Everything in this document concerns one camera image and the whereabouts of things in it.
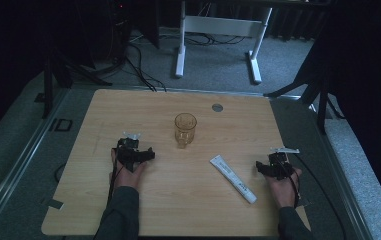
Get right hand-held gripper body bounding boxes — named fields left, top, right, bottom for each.
left=266, top=146, right=301, bottom=181

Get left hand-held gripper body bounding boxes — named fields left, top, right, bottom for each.
left=115, top=131, right=145, bottom=173

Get white toothpaste tube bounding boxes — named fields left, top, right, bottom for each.
left=209, top=154, right=258, bottom=205

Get amber glass cup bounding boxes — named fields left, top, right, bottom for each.
left=174, top=112, right=198, bottom=150

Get person's left hand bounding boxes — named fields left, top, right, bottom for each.
left=110, top=148, right=148, bottom=190

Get person's right hand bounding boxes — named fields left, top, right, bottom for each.
left=265, top=167, right=303, bottom=210

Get black metal stand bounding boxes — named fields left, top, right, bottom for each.
left=41, top=46, right=113, bottom=120
left=263, top=63, right=346, bottom=135

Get grey tape strip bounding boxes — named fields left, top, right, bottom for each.
left=40, top=197, right=65, bottom=211

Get black computer tower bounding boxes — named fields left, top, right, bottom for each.
left=106, top=0, right=134, bottom=65

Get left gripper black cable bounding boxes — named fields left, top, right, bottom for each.
left=107, top=156, right=126, bottom=203

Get black floor cables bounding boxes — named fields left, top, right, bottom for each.
left=124, top=42, right=168, bottom=93

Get white desk frame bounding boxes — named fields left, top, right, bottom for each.
left=174, top=0, right=274, bottom=85

